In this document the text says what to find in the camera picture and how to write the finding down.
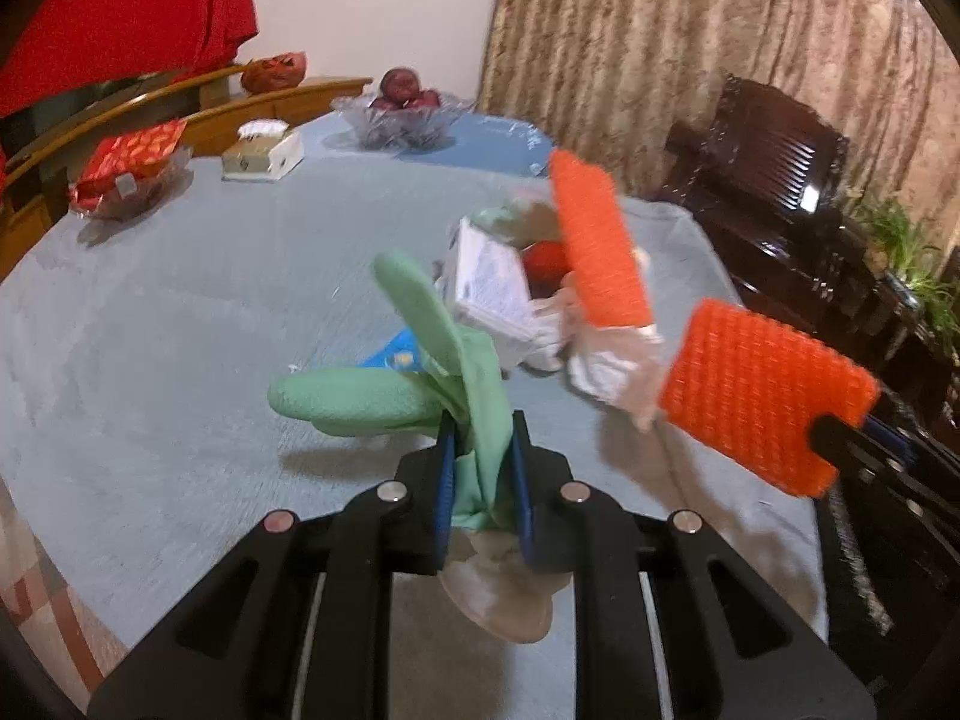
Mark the dark wooden chair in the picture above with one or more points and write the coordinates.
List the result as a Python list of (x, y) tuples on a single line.
[(772, 165)]

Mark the red cloth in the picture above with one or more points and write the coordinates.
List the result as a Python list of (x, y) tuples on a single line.
[(127, 7)]

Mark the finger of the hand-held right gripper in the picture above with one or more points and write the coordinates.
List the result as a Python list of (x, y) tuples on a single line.
[(889, 441), (838, 439)]

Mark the beige patterned curtain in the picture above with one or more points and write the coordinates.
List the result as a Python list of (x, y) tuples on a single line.
[(637, 37)]

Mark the blue packet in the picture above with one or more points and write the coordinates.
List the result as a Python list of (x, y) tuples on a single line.
[(390, 356)]

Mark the light blue tablecloth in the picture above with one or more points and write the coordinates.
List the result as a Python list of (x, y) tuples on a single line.
[(187, 300)]

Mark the green potted plant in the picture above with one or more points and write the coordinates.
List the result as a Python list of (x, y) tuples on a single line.
[(900, 240)]

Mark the orange white work glove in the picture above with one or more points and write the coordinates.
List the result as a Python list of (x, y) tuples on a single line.
[(757, 390)]

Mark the small glass bowl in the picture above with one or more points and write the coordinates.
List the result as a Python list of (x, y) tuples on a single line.
[(139, 202)]

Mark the green coated work glove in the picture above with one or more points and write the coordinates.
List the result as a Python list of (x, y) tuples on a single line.
[(352, 401)]

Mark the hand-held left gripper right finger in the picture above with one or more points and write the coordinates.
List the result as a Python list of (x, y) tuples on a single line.
[(523, 499)]

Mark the blue plastic sheet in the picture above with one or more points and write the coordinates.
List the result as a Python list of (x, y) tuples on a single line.
[(487, 142)]

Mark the curved wooden chair back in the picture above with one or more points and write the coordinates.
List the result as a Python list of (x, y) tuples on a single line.
[(225, 124), (150, 94)]

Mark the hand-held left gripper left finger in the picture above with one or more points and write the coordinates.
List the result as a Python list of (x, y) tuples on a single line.
[(448, 487)]

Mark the white paper box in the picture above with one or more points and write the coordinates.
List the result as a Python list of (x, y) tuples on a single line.
[(487, 281)]

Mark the orange red bag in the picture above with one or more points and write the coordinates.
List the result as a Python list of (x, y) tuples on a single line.
[(274, 73)]

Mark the red patterned packet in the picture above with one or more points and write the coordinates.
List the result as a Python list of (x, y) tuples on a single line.
[(127, 154)]

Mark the glass fruit bowl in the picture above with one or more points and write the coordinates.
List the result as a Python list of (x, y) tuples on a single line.
[(405, 127)]

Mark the dark red apple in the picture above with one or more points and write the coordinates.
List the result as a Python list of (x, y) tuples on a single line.
[(399, 82), (384, 103), (427, 98)]

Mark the white tissue box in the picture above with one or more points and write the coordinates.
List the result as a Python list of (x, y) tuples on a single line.
[(262, 157)]

